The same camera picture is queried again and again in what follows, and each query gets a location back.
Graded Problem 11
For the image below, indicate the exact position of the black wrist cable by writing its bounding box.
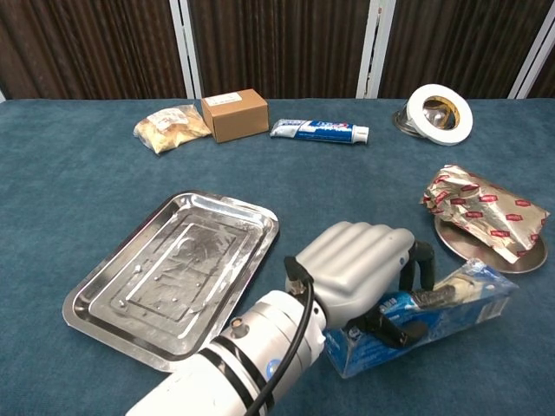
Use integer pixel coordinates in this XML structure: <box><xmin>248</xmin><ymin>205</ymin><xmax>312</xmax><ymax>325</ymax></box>
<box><xmin>247</xmin><ymin>255</ymin><xmax>317</xmax><ymax>416</ymax></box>

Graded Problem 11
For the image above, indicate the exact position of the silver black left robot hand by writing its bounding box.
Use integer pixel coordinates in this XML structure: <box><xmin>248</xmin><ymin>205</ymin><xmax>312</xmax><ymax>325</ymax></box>
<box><xmin>297</xmin><ymin>220</ymin><xmax>435</xmax><ymax>350</ymax></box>

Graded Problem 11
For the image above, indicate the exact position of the yellow snack packet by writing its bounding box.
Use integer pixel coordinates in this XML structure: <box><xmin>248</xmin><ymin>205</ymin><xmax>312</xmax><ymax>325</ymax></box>
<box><xmin>133</xmin><ymin>103</ymin><xmax>212</xmax><ymax>156</ymax></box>

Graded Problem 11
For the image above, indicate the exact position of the teal tablecloth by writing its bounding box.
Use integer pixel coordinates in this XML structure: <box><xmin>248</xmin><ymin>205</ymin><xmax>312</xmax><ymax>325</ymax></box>
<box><xmin>0</xmin><ymin>97</ymin><xmax>555</xmax><ymax>416</ymax></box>

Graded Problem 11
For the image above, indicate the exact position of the white tape roll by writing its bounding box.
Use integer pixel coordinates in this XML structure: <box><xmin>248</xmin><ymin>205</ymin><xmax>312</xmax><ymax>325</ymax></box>
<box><xmin>405</xmin><ymin>83</ymin><xmax>474</xmax><ymax>146</ymax></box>

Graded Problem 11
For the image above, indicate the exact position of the brown pleated curtain panel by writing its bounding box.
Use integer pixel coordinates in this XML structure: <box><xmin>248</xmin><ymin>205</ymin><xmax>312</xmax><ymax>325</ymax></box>
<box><xmin>379</xmin><ymin>0</ymin><xmax>555</xmax><ymax>100</ymax></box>
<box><xmin>188</xmin><ymin>0</ymin><xmax>372</xmax><ymax>100</ymax></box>
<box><xmin>0</xmin><ymin>0</ymin><xmax>187</xmax><ymax>101</ymax></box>

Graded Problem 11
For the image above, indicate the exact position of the rectangular stainless steel tray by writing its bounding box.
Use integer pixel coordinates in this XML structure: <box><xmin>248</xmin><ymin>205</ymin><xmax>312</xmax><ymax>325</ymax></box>
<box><xmin>62</xmin><ymin>189</ymin><xmax>281</xmax><ymax>374</ymax></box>

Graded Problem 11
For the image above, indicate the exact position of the blue cookie box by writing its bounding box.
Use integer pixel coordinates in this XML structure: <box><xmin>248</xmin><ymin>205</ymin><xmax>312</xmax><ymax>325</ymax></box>
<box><xmin>323</xmin><ymin>257</ymin><xmax>520</xmax><ymax>379</ymax></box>

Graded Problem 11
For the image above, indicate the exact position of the brown cardboard box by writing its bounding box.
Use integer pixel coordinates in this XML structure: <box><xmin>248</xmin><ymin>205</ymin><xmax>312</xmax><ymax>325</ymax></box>
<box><xmin>199</xmin><ymin>88</ymin><xmax>271</xmax><ymax>144</ymax></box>

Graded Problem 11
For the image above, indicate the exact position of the small round steel dish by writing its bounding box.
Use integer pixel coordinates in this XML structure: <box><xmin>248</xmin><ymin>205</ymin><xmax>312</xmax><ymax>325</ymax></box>
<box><xmin>392</xmin><ymin>101</ymin><xmax>434</xmax><ymax>139</ymax></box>

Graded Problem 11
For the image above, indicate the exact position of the round stainless steel plate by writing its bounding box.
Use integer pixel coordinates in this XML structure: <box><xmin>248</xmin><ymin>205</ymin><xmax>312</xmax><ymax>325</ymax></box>
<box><xmin>434</xmin><ymin>214</ymin><xmax>548</xmax><ymax>274</ymax></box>

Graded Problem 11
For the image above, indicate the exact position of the blue white toothpaste tube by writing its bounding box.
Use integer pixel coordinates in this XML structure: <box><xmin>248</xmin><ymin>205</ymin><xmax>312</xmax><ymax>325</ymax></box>
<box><xmin>269</xmin><ymin>118</ymin><xmax>370</xmax><ymax>145</ymax></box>

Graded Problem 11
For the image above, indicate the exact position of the white partition frame post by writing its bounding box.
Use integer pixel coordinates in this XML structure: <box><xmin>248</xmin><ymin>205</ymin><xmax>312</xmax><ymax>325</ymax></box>
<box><xmin>355</xmin><ymin>0</ymin><xmax>396</xmax><ymax>100</ymax></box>
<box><xmin>168</xmin><ymin>0</ymin><xmax>204</xmax><ymax>100</ymax></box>
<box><xmin>506</xmin><ymin>25</ymin><xmax>555</xmax><ymax>100</ymax></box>

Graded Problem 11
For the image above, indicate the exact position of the gold red snack bag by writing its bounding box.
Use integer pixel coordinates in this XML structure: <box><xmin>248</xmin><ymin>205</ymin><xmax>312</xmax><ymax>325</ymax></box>
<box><xmin>422</xmin><ymin>164</ymin><xmax>550</xmax><ymax>264</ymax></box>

